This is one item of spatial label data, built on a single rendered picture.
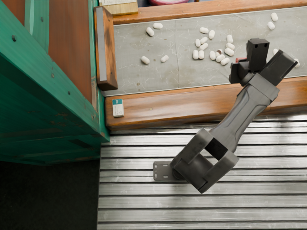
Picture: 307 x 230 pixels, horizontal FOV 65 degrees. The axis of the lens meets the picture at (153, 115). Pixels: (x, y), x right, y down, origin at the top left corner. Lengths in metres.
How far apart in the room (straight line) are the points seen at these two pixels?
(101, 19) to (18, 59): 0.59
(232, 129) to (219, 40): 0.58
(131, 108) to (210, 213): 0.46
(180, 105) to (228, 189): 0.35
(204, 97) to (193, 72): 0.12
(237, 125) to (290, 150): 0.55
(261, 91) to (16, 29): 0.49
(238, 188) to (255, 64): 0.46
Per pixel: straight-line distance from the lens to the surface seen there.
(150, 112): 0.85
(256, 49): 0.70
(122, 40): 1.00
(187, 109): 0.86
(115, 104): 0.85
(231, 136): 0.50
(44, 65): 0.43
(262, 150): 1.00
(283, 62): 0.67
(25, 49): 0.38
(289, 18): 1.18
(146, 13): 1.04
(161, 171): 0.90
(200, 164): 0.51
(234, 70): 0.76
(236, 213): 0.96
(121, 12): 1.03
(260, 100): 0.58
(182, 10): 1.05
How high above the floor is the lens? 1.58
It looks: 75 degrees down
